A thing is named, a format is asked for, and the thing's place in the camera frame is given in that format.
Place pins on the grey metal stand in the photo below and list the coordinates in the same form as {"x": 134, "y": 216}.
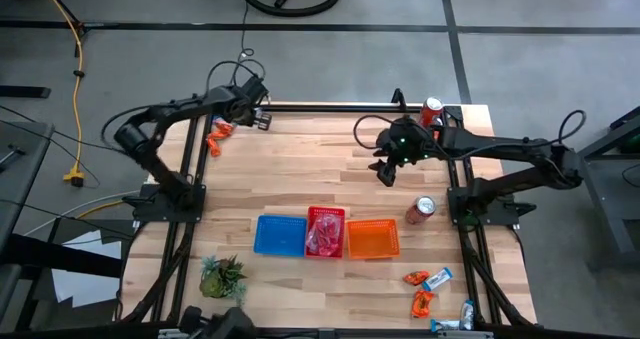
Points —
{"x": 600, "y": 204}

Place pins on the pink translucent candy bag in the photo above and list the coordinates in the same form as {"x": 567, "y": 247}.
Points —
{"x": 327, "y": 222}
{"x": 331, "y": 252}
{"x": 333, "y": 239}
{"x": 316, "y": 240}

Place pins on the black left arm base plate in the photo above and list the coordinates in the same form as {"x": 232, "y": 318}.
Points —
{"x": 147, "y": 211}

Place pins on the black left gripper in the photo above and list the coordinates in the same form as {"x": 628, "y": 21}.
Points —
{"x": 237, "y": 106}

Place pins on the dark beam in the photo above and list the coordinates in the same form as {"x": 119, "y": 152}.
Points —
{"x": 60, "y": 256}

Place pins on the red plastic basket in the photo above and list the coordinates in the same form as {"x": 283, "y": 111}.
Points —
{"x": 325, "y": 209}

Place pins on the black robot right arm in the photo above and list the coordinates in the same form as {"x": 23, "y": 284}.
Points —
{"x": 500, "y": 146}

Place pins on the red soda can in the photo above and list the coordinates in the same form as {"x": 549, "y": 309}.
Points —
{"x": 419, "y": 211}
{"x": 431, "y": 110}

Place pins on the black aluminium table frame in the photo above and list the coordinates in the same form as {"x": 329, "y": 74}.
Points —
{"x": 325, "y": 108}

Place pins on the potted succulent plant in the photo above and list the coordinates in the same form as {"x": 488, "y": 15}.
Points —
{"x": 220, "y": 279}

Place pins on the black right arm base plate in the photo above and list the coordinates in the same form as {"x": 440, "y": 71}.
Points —
{"x": 500, "y": 215}

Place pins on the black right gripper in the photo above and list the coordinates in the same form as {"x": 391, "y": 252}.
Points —
{"x": 407, "y": 144}

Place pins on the white paper sheets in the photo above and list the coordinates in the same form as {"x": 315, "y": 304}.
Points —
{"x": 85, "y": 284}

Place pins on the orange plastic basket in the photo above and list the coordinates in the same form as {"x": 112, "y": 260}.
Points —
{"x": 372, "y": 239}

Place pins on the grey side table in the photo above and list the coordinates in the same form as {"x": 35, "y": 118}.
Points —
{"x": 20, "y": 189}

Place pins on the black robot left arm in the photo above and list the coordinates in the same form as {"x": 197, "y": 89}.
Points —
{"x": 165, "y": 111}

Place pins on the silver metal bracket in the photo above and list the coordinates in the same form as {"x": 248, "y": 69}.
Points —
{"x": 465, "y": 334}
{"x": 170, "y": 333}

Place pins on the blue plastic basket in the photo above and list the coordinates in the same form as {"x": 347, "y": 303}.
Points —
{"x": 280, "y": 236}

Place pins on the black flat bar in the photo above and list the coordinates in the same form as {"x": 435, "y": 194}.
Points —
{"x": 25, "y": 91}

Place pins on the black tripod leg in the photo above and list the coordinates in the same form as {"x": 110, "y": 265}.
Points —
{"x": 65, "y": 9}

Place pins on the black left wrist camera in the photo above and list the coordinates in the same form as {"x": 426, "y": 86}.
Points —
{"x": 254, "y": 88}

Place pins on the black tool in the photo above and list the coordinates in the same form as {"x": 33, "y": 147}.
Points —
{"x": 10, "y": 155}

